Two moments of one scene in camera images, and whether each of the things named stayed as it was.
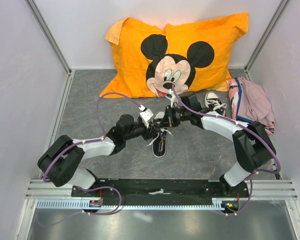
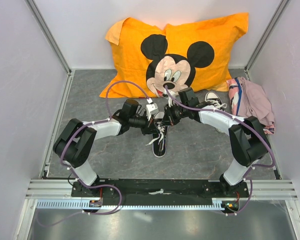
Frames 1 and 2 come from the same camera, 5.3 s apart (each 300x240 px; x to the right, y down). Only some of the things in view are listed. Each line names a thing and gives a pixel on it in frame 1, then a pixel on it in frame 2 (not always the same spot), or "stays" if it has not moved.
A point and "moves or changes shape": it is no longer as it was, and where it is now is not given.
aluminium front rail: [259, 189] stays
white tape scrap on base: [160, 192] stays
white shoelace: [162, 130] moves or changes shape
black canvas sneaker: [159, 144] stays
